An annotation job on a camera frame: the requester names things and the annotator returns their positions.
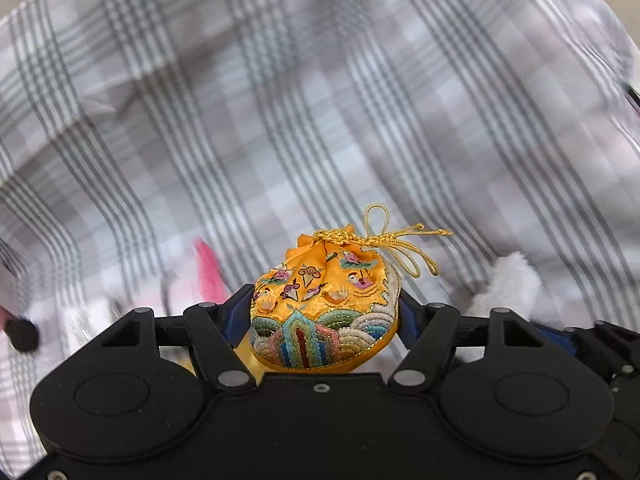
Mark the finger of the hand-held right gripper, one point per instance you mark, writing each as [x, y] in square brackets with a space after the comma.
[600, 342]

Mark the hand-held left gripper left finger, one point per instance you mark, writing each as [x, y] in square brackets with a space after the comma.
[235, 317]

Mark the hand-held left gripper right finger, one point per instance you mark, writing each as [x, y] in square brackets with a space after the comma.
[407, 317]

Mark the white and pink plush toy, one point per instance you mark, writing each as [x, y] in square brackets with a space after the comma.
[150, 300]

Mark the white fluffy plush toy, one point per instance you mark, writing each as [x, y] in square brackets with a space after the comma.
[510, 285]

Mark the black round ball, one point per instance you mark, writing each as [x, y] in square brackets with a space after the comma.
[21, 335]

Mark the grey plaid bedsheet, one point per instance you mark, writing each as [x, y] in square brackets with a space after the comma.
[300, 110]

